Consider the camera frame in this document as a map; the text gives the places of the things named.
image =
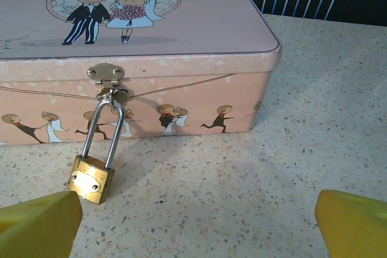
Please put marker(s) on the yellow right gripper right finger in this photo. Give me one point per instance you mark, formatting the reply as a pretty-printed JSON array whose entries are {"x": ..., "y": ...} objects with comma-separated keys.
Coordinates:
[{"x": 353, "y": 227}]

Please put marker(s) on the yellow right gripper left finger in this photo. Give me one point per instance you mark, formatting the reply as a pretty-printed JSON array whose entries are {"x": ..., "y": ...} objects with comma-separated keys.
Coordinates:
[{"x": 39, "y": 227}]

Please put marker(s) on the brass padlock with steel shackle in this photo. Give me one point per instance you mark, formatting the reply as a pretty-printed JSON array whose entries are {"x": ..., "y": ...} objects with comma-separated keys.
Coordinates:
[{"x": 90, "y": 176}]

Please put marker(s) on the pink wedding print tin box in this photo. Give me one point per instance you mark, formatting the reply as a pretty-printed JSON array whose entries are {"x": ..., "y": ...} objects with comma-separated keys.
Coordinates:
[{"x": 211, "y": 28}]

